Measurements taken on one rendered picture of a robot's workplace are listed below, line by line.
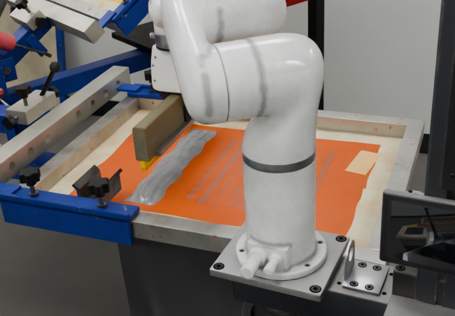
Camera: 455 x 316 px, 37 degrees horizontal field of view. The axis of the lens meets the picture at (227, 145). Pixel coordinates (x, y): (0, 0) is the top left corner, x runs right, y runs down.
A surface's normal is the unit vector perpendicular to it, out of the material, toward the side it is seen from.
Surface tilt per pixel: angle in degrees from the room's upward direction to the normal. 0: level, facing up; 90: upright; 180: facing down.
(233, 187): 0
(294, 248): 90
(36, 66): 79
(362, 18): 90
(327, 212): 0
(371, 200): 0
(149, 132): 90
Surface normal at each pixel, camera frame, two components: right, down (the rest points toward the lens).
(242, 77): 0.25, 0.04
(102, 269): -0.06, -0.89
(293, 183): 0.35, 0.41
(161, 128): 0.93, 0.11
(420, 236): -0.41, 0.44
